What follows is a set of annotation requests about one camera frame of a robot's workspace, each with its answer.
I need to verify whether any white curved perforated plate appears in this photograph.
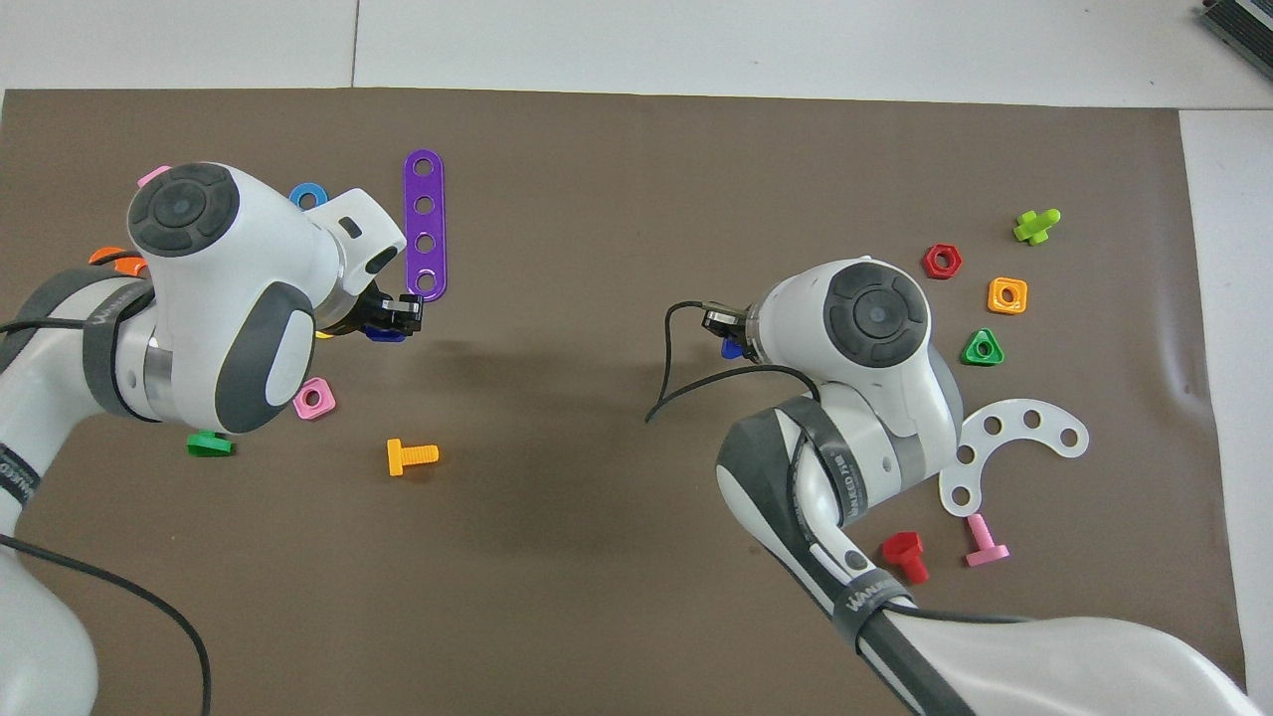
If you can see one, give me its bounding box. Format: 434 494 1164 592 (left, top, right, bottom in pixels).
939 400 1090 518

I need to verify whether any purple four-hole plate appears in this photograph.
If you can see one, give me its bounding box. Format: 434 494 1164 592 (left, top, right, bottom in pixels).
402 149 448 301

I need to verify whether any brown table mat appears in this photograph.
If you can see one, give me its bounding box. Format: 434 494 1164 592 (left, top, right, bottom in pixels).
0 88 1251 716

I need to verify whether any black velcro cable strap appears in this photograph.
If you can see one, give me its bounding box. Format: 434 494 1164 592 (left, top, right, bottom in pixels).
0 443 43 510

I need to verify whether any red plastic screw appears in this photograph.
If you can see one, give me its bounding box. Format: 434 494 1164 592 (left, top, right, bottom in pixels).
882 532 931 585

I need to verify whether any grey ribbed metal device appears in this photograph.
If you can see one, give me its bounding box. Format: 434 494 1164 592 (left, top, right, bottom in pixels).
1198 0 1273 57

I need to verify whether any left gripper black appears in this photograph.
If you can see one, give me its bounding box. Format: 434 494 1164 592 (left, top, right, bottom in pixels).
348 285 426 339

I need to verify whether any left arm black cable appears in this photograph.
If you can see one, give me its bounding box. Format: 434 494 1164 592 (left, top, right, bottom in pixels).
0 316 213 716

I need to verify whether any lime green plastic screw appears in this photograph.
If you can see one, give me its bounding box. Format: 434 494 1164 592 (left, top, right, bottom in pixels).
1012 208 1062 246

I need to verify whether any orange plastic screw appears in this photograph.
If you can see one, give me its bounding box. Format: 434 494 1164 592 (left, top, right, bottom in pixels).
387 439 440 477

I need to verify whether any pink square nut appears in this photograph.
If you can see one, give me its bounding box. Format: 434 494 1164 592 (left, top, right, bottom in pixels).
293 377 336 421

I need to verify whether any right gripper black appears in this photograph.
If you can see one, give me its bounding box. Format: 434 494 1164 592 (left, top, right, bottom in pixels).
701 305 759 345

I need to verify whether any grey velcro cable strap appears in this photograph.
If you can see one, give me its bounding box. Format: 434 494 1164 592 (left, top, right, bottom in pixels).
833 569 918 649
82 282 160 421
781 396 874 528

